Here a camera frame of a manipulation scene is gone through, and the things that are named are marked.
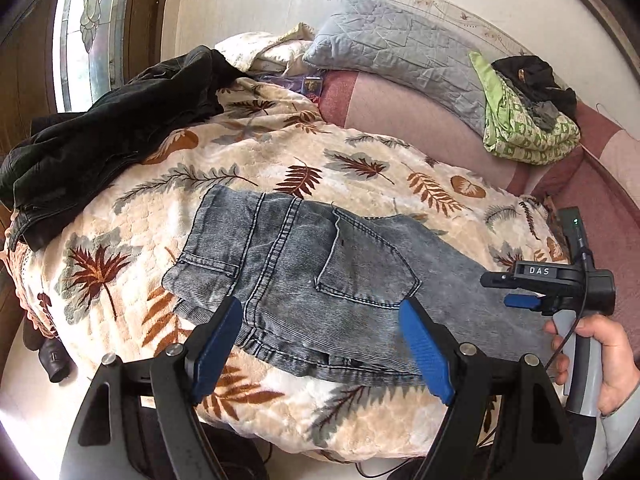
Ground window with frosted glass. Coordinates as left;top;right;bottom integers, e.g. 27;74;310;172
52;0;127;112

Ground grey denim pants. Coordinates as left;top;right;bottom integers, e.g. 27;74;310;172
163;185;551;387

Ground green patterned folded blanket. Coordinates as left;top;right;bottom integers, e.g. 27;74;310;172
469;52;580;166

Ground leaf pattern fleece blanket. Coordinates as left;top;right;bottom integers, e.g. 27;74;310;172
4;79;565;462

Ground black jacket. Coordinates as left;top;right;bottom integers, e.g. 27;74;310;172
1;46;244;252

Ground black cable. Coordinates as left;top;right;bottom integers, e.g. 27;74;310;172
543;246;594;372

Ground purple packet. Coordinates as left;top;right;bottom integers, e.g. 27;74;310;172
257;75;323;102

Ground black clothes on blanket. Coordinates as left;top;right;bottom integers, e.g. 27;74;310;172
492;55;577;132

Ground black shoe on floor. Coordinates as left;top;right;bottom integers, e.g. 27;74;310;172
23;318;72;384

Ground grey quilted pillow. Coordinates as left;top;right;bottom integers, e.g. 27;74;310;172
304;0;486;136

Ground pink sofa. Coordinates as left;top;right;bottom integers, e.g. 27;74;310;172
319;70;639;348

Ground grey sleeve forearm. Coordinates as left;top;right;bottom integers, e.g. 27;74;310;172
582;387;639;479

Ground person's right hand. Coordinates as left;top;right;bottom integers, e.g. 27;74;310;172
543;313;640;416

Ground cream cloth bundle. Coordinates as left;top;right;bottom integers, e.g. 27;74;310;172
215;23;316;77

